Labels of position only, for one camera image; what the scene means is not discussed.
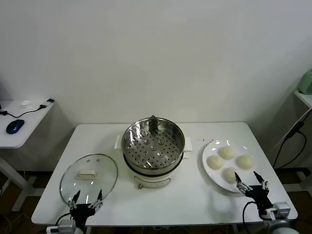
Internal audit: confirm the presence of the stainless steel steamer basket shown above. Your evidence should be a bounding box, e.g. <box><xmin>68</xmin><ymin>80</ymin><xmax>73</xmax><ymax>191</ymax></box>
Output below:
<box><xmin>121</xmin><ymin>117</ymin><xmax>186</xmax><ymax>176</ymax></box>

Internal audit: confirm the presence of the white steamed baozi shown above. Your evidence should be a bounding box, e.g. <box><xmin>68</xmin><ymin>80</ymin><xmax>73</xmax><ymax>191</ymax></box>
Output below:
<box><xmin>218</xmin><ymin>146</ymin><xmax>236</xmax><ymax>160</ymax></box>
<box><xmin>207</xmin><ymin>156</ymin><xmax>224</xmax><ymax>170</ymax></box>
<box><xmin>222</xmin><ymin>167</ymin><xmax>238</xmax><ymax>183</ymax></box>
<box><xmin>235</xmin><ymin>155</ymin><xmax>255</xmax><ymax>169</ymax></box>

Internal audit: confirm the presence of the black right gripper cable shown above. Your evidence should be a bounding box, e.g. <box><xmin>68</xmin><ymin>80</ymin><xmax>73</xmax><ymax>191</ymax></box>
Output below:
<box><xmin>242</xmin><ymin>201</ymin><xmax>263</xmax><ymax>224</ymax></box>

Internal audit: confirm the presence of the black hanging cable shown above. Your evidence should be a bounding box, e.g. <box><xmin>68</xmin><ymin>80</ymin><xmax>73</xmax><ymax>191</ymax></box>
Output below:
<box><xmin>272</xmin><ymin>114</ymin><xmax>308</xmax><ymax>169</ymax></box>

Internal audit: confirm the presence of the round glass lid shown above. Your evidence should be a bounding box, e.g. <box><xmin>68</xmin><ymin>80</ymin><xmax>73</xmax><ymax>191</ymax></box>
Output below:
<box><xmin>59</xmin><ymin>153</ymin><xmax>119</xmax><ymax>208</ymax></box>

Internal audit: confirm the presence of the black desk cable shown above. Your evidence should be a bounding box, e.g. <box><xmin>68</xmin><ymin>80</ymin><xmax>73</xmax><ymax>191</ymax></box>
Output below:
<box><xmin>0</xmin><ymin>98</ymin><xmax>55</xmax><ymax>117</ymax></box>

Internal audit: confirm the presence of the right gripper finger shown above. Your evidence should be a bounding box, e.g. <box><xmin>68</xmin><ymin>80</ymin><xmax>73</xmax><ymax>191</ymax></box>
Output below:
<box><xmin>234</xmin><ymin>172</ymin><xmax>252</xmax><ymax>193</ymax></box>
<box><xmin>253</xmin><ymin>171</ymin><xmax>269</xmax><ymax>190</ymax></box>

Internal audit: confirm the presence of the pale green appliance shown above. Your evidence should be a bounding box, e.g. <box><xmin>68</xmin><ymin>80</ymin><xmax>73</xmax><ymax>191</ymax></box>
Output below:
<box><xmin>298</xmin><ymin>69</ymin><xmax>312</xmax><ymax>95</ymax></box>

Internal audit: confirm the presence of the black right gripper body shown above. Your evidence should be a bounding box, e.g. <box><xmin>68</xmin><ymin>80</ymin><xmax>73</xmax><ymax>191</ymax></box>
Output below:
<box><xmin>245</xmin><ymin>185</ymin><xmax>273</xmax><ymax>213</ymax></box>

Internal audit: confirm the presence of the cream electric cooker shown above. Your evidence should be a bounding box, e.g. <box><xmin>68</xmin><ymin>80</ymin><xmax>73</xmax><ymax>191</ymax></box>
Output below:
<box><xmin>114</xmin><ymin>135</ymin><xmax>193</xmax><ymax>190</ymax></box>

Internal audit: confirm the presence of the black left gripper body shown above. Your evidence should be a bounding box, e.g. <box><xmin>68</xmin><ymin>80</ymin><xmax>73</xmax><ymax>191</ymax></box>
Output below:
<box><xmin>70</xmin><ymin>203</ymin><xmax>96</xmax><ymax>227</ymax></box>

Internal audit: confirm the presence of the white side desk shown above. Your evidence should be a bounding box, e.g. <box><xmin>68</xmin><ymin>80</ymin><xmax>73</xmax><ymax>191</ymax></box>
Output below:
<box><xmin>0</xmin><ymin>98</ymin><xmax>56</xmax><ymax>212</ymax></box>

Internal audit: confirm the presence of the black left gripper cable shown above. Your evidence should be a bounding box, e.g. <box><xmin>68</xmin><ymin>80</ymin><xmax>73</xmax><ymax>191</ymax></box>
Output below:
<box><xmin>55</xmin><ymin>212</ymin><xmax>72</xmax><ymax>226</ymax></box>

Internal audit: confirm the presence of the white round plate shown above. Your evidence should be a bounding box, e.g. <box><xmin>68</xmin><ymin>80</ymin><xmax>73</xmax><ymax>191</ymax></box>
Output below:
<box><xmin>201</xmin><ymin>139</ymin><xmax>264</xmax><ymax>194</ymax></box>

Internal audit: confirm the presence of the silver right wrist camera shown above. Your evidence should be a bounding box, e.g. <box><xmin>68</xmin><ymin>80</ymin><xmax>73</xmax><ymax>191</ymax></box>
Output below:
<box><xmin>264</xmin><ymin>202</ymin><xmax>292</xmax><ymax>220</ymax></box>

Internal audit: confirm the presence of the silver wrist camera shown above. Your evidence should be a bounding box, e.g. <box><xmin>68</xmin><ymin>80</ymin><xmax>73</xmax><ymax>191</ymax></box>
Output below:
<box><xmin>46</xmin><ymin>219</ymin><xmax>75</xmax><ymax>234</ymax></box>
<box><xmin>264</xmin><ymin>202</ymin><xmax>292</xmax><ymax>220</ymax></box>

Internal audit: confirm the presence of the blue computer mouse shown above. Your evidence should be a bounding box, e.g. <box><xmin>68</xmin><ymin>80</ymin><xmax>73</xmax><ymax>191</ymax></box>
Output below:
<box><xmin>6</xmin><ymin>119</ymin><xmax>25</xmax><ymax>134</ymax></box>

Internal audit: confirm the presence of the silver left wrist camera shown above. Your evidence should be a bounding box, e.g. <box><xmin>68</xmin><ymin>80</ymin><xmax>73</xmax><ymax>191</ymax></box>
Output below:
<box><xmin>46</xmin><ymin>219</ymin><xmax>75</xmax><ymax>234</ymax></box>

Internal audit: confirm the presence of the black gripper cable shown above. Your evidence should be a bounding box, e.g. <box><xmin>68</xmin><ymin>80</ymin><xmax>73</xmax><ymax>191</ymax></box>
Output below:
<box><xmin>55</xmin><ymin>212</ymin><xmax>72</xmax><ymax>226</ymax></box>
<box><xmin>242</xmin><ymin>201</ymin><xmax>263</xmax><ymax>224</ymax></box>

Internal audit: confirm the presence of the white shelf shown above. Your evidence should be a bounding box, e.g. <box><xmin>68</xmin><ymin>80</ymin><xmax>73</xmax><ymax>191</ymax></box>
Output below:
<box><xmin>293</xmin><ymin>89</ymin><xmax>312</xmax><ymax>108</ymax></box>

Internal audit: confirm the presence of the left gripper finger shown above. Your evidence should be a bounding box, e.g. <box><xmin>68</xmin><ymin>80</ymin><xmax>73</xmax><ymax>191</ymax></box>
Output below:
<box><xmin>68</xmin><ymin>190</ymin><xmax>80</xmax><ymax>209</ymax></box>
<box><xmin>89</xmin><ymin>189</ymin><xmax>103</xmax><ymax>211</ymax></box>

